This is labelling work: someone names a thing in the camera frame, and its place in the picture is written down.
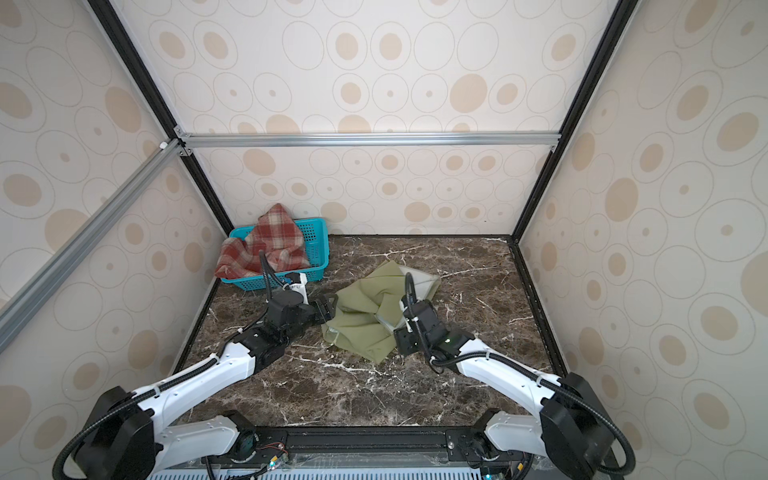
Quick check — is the olive green skirt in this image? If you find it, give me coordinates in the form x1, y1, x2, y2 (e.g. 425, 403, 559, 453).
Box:
322, 261, 441, 364

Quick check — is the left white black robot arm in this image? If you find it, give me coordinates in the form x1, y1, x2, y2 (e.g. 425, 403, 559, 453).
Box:
52, 274, 338, 479

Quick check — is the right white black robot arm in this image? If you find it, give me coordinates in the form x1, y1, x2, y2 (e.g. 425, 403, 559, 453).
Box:
394, 295, 637, 479

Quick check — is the red plaid skirt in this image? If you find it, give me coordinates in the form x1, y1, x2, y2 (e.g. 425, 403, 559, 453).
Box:
214, 203, 311, 280

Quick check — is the teal plastic basket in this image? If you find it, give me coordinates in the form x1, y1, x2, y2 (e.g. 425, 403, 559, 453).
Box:
222, 217, 329, 291

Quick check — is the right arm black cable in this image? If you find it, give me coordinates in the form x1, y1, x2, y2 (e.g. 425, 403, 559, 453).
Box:
404, 271, 637, 478

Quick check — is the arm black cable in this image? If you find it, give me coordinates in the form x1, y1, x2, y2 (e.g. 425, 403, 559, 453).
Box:
52, 250, 289, 480
404, 271, 637, 478

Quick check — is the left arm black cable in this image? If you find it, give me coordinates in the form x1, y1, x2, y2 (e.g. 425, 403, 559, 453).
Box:
52, 250, 289, 480

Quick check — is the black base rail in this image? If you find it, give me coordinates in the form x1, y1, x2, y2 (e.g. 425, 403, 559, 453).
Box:
143, 423, 625, 480

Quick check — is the horizontal aluminium frame bar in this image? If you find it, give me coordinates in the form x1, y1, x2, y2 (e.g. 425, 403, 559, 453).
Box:
180, 131, 561, 148

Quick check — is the left diagonal aluminium frame bar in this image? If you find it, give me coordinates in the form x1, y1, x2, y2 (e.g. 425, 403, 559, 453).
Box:
1, 139, 182, 350

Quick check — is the left black corner post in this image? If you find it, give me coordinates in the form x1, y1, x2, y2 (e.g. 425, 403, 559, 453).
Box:
86, 0, 234, 234

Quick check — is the black corner post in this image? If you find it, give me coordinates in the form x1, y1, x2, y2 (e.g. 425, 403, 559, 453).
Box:
510, 0, 639, 245
86, 0, 234, 234

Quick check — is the right black corner post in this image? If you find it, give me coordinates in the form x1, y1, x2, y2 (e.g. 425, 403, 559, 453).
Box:
510, 0, 639, 245

